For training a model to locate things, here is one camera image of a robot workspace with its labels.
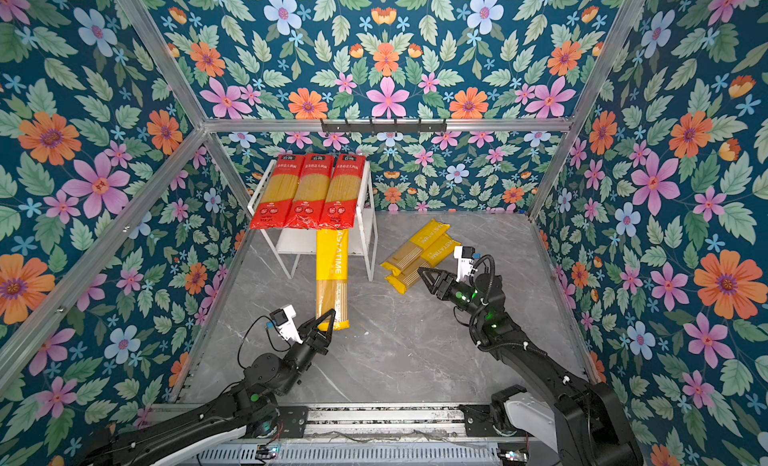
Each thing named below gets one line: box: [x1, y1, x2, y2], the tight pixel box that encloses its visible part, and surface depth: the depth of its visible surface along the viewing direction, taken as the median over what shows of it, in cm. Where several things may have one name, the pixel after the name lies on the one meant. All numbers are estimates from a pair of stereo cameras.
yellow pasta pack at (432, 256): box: [384, 234, 462, 294], surface depth 106 cm
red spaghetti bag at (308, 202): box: [285, 153, 334, 230], surface depth 78 cm
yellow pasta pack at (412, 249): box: [380, 219, 451, 276], surface depth 109 cm
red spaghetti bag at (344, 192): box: [318, 154, 366, 230], surface depth 78 cm
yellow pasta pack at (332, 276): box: [316, 228, 350, 331], surface depth 75 cm
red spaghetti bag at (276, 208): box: [250, 154, 305, 230], surface depth 78 cm
